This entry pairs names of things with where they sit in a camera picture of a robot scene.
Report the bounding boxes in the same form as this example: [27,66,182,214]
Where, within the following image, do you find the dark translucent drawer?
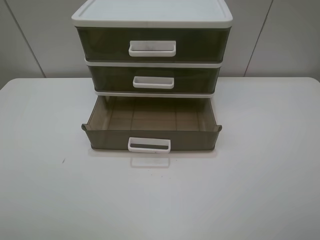
[77,27,230,63]
[81,96,222,153]
[88,66,220,94]

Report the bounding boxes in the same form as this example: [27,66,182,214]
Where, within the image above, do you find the white plastic drawer cabinet frame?
[71,0,233,98]

